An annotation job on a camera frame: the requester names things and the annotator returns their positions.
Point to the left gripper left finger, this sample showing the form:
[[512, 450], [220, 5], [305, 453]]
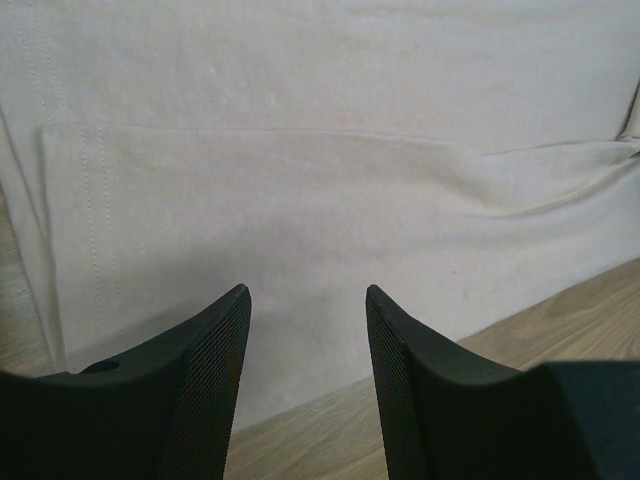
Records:
[[161, 410]]

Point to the beige t shirt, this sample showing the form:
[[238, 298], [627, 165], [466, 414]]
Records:
[[470, 157]]

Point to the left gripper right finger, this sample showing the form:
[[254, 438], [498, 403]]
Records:
[[448, 413]]

